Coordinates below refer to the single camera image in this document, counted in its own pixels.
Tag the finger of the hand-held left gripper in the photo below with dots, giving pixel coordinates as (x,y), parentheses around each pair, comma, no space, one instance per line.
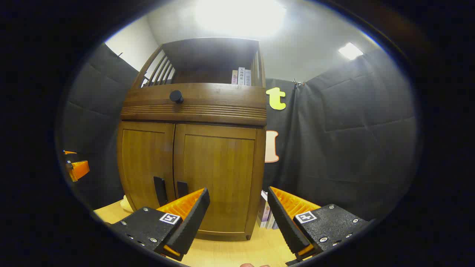
(79,169)
(69,152)

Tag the grey upright book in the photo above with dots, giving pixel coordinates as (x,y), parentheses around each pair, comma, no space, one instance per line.
(248,78)

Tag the thin pale book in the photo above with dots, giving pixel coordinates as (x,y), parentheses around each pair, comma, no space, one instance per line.
(272,221)

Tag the wooden double-door shoe cabinet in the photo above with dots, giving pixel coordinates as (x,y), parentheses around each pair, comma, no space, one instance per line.
(193,109)

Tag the black backdrop cloth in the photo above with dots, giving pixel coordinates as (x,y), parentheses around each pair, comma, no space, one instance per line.
(352,148)

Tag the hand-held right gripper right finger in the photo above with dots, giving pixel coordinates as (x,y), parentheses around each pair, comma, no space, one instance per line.
(284,222)

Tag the small ceiling light panel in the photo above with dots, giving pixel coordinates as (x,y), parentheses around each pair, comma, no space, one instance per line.
(350,51)

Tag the pink upright book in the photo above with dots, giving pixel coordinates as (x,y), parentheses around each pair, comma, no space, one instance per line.
(234,77)

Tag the large ceiling light panel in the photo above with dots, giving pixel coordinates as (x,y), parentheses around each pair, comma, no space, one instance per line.
(241,16)

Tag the wooden shoe cabinet door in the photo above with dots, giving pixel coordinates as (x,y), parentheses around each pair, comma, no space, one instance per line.
(219,167)
(144,159)

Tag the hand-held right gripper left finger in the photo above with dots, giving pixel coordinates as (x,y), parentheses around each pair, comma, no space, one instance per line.
(193,222)

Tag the black round cabinet knob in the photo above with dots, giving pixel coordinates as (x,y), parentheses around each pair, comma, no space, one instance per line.
(176,96)

